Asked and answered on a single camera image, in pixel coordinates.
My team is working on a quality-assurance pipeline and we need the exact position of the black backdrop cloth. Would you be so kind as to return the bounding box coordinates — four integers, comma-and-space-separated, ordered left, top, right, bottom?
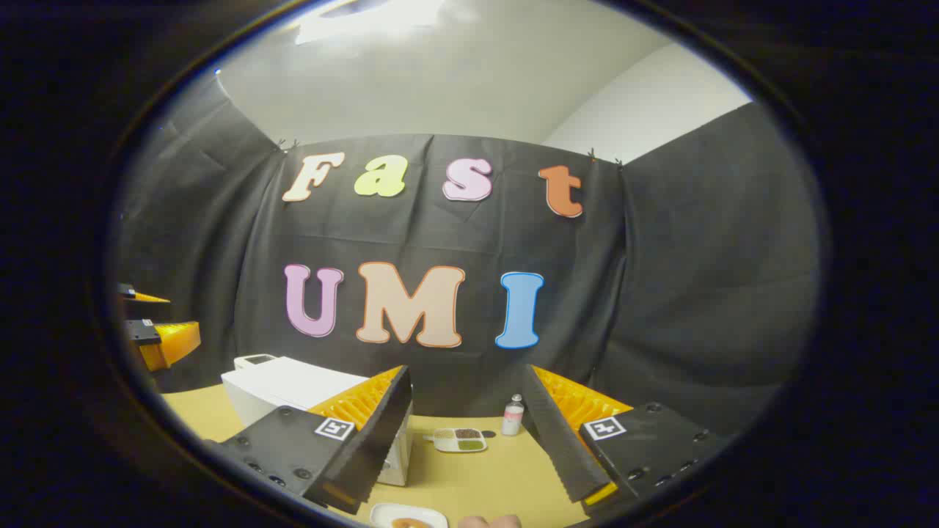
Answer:
114, 73, 822, 441

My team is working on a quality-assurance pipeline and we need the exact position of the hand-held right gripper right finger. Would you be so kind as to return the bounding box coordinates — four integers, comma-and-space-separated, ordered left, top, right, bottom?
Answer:
522, 364, 734, 514

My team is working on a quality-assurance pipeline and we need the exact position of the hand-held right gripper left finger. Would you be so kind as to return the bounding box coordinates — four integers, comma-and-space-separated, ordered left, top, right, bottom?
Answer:
209, 364, 413, 516

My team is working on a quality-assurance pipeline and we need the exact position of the white divided condiment dish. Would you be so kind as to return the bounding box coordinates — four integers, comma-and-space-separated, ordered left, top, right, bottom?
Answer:
433, 428, 488, 453

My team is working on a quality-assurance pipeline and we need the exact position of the white rectangular plate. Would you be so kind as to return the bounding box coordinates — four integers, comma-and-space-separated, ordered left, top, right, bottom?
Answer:
369, 502, 449, 528

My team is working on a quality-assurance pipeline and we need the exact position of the white microwave oven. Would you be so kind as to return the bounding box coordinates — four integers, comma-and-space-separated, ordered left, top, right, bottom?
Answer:
222, 357, 413, 487

